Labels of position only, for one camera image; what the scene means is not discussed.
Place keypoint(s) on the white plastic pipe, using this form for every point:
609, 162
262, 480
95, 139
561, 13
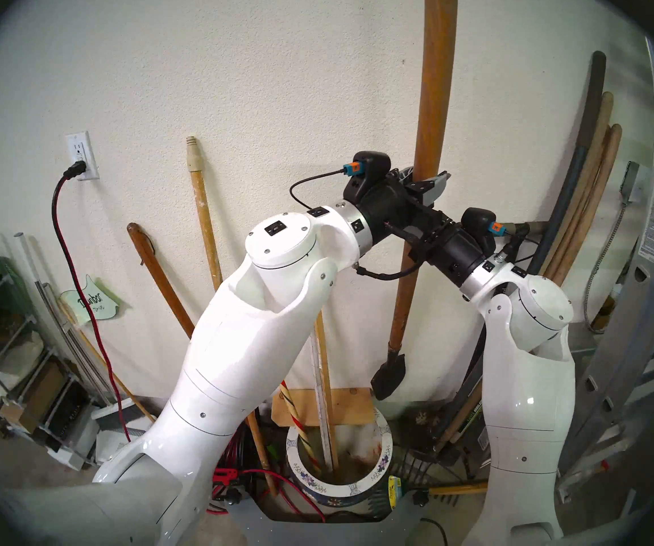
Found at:
23, 252

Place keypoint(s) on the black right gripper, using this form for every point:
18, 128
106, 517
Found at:
458, 255

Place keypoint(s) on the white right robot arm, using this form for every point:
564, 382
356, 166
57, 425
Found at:
526, 408

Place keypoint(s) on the thin wooden dowel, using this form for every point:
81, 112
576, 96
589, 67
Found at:
133, 400

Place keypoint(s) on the flexible metal conduit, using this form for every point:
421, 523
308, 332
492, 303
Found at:
608, 238

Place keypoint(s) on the wooden tool with black grip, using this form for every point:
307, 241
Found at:
435, 95

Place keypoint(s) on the green paper sign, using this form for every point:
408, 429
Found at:
91, 303

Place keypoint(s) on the grey metal strip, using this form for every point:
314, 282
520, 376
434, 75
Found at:
320, 402

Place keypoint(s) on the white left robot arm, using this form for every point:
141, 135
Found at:
247, 351

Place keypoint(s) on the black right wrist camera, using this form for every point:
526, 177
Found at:
477, 218

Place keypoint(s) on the light wooden pole threaded tip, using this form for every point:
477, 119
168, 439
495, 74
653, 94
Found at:
202, 209

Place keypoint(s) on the dark brown wooden pole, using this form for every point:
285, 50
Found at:
156, 272

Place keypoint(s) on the white wall outlet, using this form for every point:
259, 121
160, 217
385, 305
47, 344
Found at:
82, 149

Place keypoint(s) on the white vented appliance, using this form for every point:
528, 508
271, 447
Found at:
111, 437

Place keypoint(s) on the wooden board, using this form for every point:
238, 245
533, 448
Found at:
355, 405

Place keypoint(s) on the floral ceramic pot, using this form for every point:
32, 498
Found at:
327, 491

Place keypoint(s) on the grey electrical box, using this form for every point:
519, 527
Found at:
634, 181

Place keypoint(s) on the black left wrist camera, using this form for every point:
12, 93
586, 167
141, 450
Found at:
372, 162

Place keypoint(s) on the striped candy cane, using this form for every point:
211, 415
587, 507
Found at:
296, 414

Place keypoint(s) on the yellow green packet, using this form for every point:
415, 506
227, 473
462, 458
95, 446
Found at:
396, 491

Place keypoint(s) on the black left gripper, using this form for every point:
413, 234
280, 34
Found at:
384, 209

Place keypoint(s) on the light wooden stick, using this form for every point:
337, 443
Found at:
330, 374

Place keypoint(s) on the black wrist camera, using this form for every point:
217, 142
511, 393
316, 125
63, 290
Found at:
372, 162
477, 218

